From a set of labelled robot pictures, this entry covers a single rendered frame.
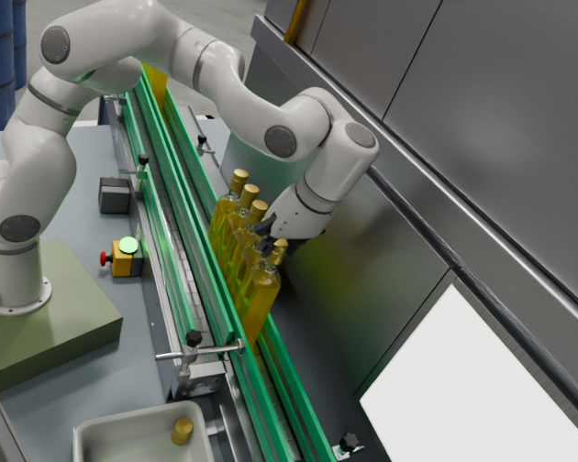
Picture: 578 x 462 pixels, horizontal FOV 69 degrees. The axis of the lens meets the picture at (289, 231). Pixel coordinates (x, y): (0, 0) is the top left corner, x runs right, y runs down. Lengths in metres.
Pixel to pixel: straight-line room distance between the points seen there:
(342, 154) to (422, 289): 0.24
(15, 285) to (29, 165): 0.32
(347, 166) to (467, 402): 0.37
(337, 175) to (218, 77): 0.22
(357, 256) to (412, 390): 0.24
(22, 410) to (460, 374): 0.78
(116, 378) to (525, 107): 0.90
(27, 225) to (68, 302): 0.29
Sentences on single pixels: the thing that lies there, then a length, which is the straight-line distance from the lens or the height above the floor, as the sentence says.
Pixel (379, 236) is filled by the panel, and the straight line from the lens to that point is 0.75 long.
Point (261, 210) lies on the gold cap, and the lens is 0.85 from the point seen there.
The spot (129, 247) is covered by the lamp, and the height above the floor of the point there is 0.85.
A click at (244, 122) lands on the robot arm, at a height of 1.40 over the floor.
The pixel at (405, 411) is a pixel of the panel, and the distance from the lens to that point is 0.76.
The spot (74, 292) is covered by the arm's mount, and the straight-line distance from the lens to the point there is 1.08.
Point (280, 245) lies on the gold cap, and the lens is 0.78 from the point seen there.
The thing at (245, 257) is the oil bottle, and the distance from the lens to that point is 0.86.
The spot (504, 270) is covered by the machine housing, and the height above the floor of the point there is 1.37.
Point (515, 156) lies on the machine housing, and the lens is 0.63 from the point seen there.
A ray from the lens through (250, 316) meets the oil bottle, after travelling 0.88.
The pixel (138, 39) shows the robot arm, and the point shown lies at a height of 1.43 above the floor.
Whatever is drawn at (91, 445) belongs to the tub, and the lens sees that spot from 0.93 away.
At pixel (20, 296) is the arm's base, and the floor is 0.86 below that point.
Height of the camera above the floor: 1.62
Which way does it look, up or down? 34 degrees down
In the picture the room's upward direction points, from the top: 23 degrees clockwise
